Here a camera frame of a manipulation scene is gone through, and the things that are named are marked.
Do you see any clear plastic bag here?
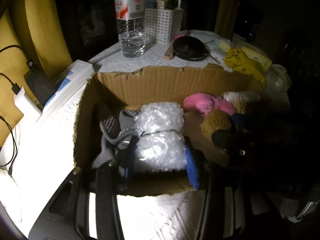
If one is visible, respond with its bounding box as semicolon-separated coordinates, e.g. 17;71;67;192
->
265;64;291;97

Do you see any clear water bottle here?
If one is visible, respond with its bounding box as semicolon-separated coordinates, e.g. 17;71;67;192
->
114;0;146;58

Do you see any grey dotted sock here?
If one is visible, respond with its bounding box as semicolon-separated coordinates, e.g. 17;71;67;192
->
91;107;140;169

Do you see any yellow wipes pack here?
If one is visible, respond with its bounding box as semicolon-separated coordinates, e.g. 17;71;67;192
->
223;48;266;89

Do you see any white power bank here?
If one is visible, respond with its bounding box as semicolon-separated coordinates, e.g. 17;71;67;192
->
14;87;42;122

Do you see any white lace tablecloth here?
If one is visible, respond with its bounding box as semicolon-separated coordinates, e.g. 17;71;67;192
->
1;43;222;239

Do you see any pink plush toy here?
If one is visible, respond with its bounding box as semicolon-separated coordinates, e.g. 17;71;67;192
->
183;93;236;117

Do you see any brown plush toy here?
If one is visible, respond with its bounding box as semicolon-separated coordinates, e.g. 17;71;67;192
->
200;109;232;141

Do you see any black charger block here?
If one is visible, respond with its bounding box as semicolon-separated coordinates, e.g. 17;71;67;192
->
24;59;56;106

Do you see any bubble wrap roll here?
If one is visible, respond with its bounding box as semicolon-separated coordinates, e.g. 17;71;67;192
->
134;102;187;173

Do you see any white perforated basket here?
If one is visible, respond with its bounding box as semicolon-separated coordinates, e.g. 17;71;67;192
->
144;8;184;45

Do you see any black usb cable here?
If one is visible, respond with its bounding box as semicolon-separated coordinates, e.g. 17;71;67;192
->
0;44;25;177

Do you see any pale tissue pack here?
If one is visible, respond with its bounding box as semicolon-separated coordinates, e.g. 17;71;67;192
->
241;47;272;72

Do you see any open cardboard box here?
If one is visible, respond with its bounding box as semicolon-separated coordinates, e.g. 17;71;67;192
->
73;64;265;170

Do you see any cotton swab pack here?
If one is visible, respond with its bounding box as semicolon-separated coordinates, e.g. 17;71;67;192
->
222;91;261;114

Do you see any white blue box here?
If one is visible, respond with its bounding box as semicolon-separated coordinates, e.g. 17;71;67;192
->
42;60;95;116

